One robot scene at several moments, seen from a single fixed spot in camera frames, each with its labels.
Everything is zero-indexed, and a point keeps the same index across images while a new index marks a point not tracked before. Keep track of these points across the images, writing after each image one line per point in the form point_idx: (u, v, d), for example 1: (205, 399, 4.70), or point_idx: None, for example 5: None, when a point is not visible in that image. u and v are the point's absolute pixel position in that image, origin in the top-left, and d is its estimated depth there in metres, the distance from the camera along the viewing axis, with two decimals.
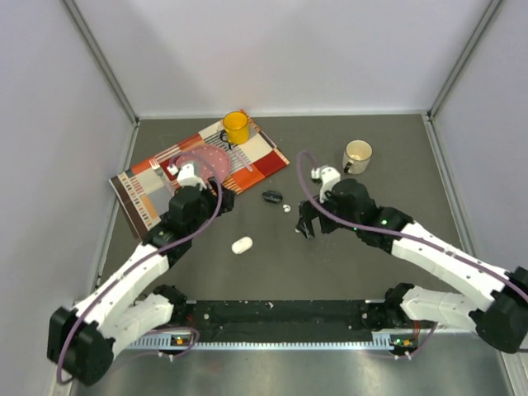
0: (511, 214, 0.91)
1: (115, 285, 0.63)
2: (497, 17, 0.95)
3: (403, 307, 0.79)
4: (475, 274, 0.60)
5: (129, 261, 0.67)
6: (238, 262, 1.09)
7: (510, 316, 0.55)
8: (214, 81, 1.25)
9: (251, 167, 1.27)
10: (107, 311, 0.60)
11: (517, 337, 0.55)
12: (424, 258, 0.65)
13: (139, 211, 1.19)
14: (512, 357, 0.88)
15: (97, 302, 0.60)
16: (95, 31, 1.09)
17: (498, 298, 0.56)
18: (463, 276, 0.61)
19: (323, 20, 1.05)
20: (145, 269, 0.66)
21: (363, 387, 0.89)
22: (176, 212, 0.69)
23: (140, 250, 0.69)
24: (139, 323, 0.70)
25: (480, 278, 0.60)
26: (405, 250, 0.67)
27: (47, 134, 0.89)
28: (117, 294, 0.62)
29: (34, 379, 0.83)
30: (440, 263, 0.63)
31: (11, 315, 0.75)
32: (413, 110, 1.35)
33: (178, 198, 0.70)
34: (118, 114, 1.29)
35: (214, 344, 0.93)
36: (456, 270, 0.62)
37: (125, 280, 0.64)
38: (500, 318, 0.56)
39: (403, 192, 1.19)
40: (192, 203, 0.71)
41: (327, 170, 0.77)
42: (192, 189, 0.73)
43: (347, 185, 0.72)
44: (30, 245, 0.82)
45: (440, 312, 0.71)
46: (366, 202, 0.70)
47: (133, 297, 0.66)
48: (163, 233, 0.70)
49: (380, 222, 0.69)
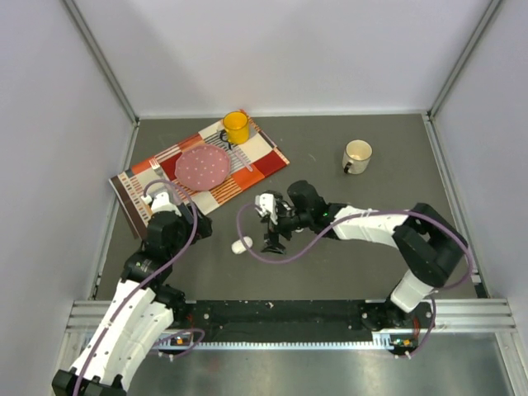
0: (511, 214, 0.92)
1: (106, 333, 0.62)
2: (497, 18, 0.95)
3: (394, 301, 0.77)
4: (385, 220, 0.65)
5: (112, 306, 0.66)
6: (238, 263, 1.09)
7: (409, 242, 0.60)
8: (214, 80, 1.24)
9: (250, 167, 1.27)
10: (106, 360, 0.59)
11: (429, 257, 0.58)
12: (353, 228, 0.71)
13: (139, 211, 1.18)
14: (511, 357, 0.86)
15: (93, 355, 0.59)
16: (94, 30, 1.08)
17: (398, 229, 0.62)
18: (375, 225, 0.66)
19: (324, 20, 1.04)
20: (131, 307, 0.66)
21: (363, 386, 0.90)
22: (156, 237, 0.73)
23: (121, 289, 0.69)
24: (141, 345, 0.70)
25: (389, 222, 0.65)
26: (341, 226, 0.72)
27: (46, 135, 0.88)
28: (110, 341, 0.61)
29: (35, 380, 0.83)
30: (362, 225, 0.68)
31: (12, 317, 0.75)
32: (413, 110, 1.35)
33: (156, 223, 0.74)
34: (118, 114, 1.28)
35: (214, 344, 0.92)
36: (373, 222, 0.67)
37: (114, 325, 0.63)
38: (405, 247, 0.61)
39: (403, 193, 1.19)
40: (170, 226, 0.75)
41: (263, 199, 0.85)
42: (168, 213, 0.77)
43: (299, 187, 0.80)
44: (30, 247, 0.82)
45: (412, 286, 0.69)
46: (314, 198, 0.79)
47: (127, 337, 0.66)
48: (142, 262, 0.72)
49: (323, 215, 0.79)
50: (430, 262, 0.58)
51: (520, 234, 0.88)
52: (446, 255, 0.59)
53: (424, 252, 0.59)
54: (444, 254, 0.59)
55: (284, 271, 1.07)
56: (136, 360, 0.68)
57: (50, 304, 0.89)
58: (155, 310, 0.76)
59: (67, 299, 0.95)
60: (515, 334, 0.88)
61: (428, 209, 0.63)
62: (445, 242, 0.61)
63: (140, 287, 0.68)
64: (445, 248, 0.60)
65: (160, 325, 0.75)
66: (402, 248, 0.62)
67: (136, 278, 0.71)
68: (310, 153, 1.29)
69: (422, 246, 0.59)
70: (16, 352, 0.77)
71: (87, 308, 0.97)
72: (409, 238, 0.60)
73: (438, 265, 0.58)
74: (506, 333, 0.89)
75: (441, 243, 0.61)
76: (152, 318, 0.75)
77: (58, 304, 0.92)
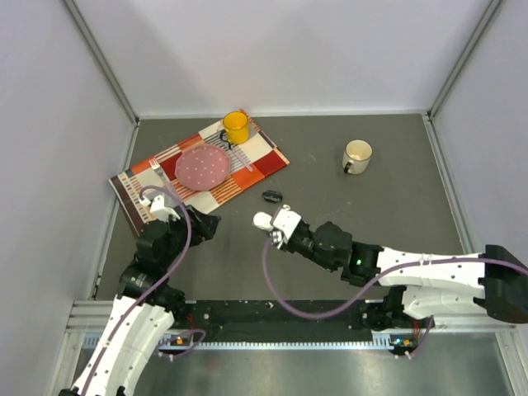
0: (512, 213, 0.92)
1: (106, 351, 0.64)
2: (498, 17, 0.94)
3: (407, 312, 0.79)
4: (458, 271, 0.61)
5: (110, 322, 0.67)
6: (239, 262, 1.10)
7: (506, 298, 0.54)
8: (214, 80, 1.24)
9: (251, 167, 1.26)
10: (107, 378, 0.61)
11: (525, 308, 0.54)
12: (408, 277, 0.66)
13: (139, 211, 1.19)
14: (511, 357, 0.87)
15: (93, 374, 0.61)
16: (94, 30, 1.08)
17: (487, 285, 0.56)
18: (448, 277, 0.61)
19: (323, 20, 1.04)
20: (128, 324, 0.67)
21: (363, 387, 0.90)
22: (148, 251, 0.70)
23: (119, 304, 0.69)
24: (141, 354, 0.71)
25: (464, 271, 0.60)
26: (390, 277, 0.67)
27: (45, 135, 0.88)
28: (110, 360, 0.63)
29: (36, 381, 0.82)
30: (425, 275, 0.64)
31: (12, 318, 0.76)
32: (413, 110, 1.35)
33: (145, 238, 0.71)
34: (118, 115, 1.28)
35: (214, 344, 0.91)
36: (438, 274, 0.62)
37: (113, 343, 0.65)
38: (499, 303, 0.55)
39: (404, 193, 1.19)
40: (161, 240, 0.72)
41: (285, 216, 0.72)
42: (160, 223, 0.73)
43: (334, 235, 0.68)
44: (30, 246, 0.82)
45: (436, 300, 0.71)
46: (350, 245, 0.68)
47: (127, 352, 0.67)
48: (137, 277, 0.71)
49: (355, 262, 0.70)
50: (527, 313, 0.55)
51: (521, 234, 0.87)
52: (523, 291, 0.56)
53: (520, 304, 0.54)
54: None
55: (285, 271, 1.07)
56: (136, 370, 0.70)
57: (51, 304, 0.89)
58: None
59: (67, 299, 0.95)
60: (515, 334, 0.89)
61: (502, 251, 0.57)
62: (516, 277, 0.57)
63: (137, 304, 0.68)
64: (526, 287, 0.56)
65: (160, 328, 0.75)
66: (490, 302, 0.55)
67: (132, 292, 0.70)
68: (310, 153, 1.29)
69: (516, 294, 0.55)
70: (16, 352, 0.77)
71: (87, 308, 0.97)
72: (505, 294, 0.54)
73: None
74: (507, 333, 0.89)
75: (512, 279, 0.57)
76: (152, 322, 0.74)
77: (58, 304, 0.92)
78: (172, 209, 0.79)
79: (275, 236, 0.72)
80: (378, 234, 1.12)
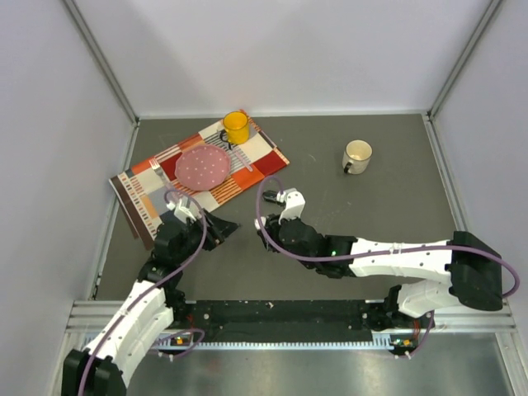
0: (513, 214, 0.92)
1: (122, 320, 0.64)
2: (498, 17, 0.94)
3: (401, 310, 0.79)
4: (426, 257, 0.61)
5: (129, 299, 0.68)
6: (238, 262, 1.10)
7: (470, 282, 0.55)
8: (214, 80, 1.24)
9: (251, 167, 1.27)
10: (119, 345, 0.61)
11: (491, 292, 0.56)
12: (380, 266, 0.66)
13: (139, 211, 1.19)
14: (512, 357, 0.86)
15: (106, 338, 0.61)
16: (94, 30, 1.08)
17: (453, 269, 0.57)
18: (417, 265, 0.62)
19: (324, 19, 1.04)
20: (145, 303, 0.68)
21: (363, 387, 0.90)
22: (163, 250, 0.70)
23: (138, 287, 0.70)
24: (143, 343, 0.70)
25: (431, 259, 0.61)
26: (363, 268, 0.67)
27: (45, 134, 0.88)
28: (124, 328, 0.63)
29: (36, 381, 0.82)
30: (394, 264, 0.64)
31: (12, 317, 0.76)
32: (414, 110, 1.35)
33: (161, 236, 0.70)
34: (118, 115, 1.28)
35: (214, 344, 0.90)
36: (407, 262, 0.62)
37: (129, 315, 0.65)
38: (465, 287, 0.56)
39: (404, 193, 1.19)
40: (176, 239, 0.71)
41: (293, 195, 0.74)
42: (176, 223, 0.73)
43: (296, 229, 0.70)
44: (30, 246, 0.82)
45: (427, 299, 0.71)
46: (314, 238, 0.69)
47: (137, 331, 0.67)
48: (157, 270, 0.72)
49: (331, 253, 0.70)
50: (492, 298, 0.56)
51: (521, 234, 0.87)
52: (492, 278, 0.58)
53: (486, 288, 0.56)
54: (494, 280, 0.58)
55: (284, 271, 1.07)
56: (137, 355, 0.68)
57: (50, 304, 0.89)
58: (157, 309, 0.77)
59: (66, 299, 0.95)
60: (515, 334, 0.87)
61: (469, 237, 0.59)
62: (487, 265, 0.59)
63: (155, 287, 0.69)
64: (492, 273, 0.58)
65: (159, 323, 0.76)
66: (457, 287, 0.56)
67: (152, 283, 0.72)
68: (310, 153, 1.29)
69: (482, 280, 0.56)
70: (16, 352, 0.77)
71: (87, 308, 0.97)
72: (469, 279, 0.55)
73: (494, 294, 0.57)
74: (506, 333, 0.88)
75: (483, 266, 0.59)
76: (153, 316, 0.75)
77: (59, 304, 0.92)
78: (190, 213, 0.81)
79: (283, 192, 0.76)
80: (379, 233, 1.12)
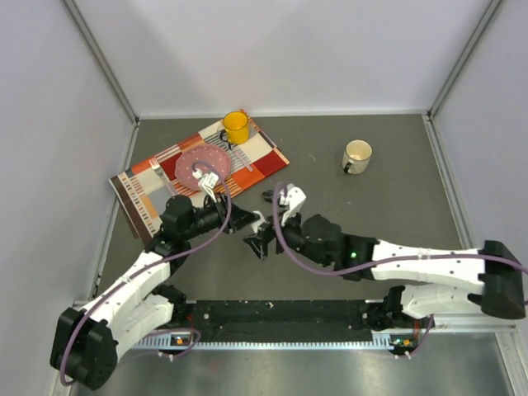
0: (513, 213, 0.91)
1: (122, 287, 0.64)
2: (497, 17, 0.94)
3: (406, 312, 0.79)
4: (457, 266, 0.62)
5: (133, 267, 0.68)
6: (238, 262, 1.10)
7: (505, 293, 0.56)
8: (214, 80, 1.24)
9: (251, 167, 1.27)
10: (115, 310, 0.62)
11: (520, 302, 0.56)
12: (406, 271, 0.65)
13: (139, 211, 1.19)
14: (511, 357, 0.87)
15: (104, 302, 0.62)
16: (94, 30, 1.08)
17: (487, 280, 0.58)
18: (447, 272, 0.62)
19: (323, 19, 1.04)
20: (148, 274, 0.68)
21: (363, 387, 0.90)
22: (172, 226, 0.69)
23: (143, 256, 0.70)
24: (140, 326, 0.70)
25: (463, 266, 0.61)
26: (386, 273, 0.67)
27: (45, 136, 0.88)
28: (123, 295, 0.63)
29: (35, 381, 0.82)
30: (421, 271, 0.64)
31: (12, 318, 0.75)
32: (414, 110, 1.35)
33: (171, 210, 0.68)
34: (118, 115, 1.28)
35: (214, 344, 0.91)
36: (436, 268, 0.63)
37: (132, 283, 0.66)
38: (498, 298, 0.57)
39: (403, 193, 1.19)
40: (185, 216, 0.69)
41: (293, 193, 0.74)
42: (188, 200, 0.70)
43: (322, 228, 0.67)
44: (30, 246, 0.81)
45: (438, 301, 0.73)
46: (339, 236, 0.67)
47: (137, 301, 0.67)
48: (165, 242, 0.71)
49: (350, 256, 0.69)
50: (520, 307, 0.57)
51: (521, 234, 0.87)
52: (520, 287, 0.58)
53: (516, 299, 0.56)
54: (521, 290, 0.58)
55: (284, 271, 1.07)
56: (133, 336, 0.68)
57: (50, 303, 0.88)
58: (158, 301, 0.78)
59: (66, 299, 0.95)
60: (515, 334, 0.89)
61: (497, 246, 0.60)
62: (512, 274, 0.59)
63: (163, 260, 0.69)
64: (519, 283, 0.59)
65: (158, 314, 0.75)
66: (491, 298, 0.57)
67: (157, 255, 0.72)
68: (310, 153, 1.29)
69: (513, 290, 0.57)
70: (17, 352, 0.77)
71: None
72: (506, 291, 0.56)
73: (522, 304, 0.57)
74: (507, 333, 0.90)
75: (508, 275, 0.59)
76: (153, 306, 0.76)
77: (59, 304, 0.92)
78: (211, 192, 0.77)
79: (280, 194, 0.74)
80: (378, 234, 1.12)
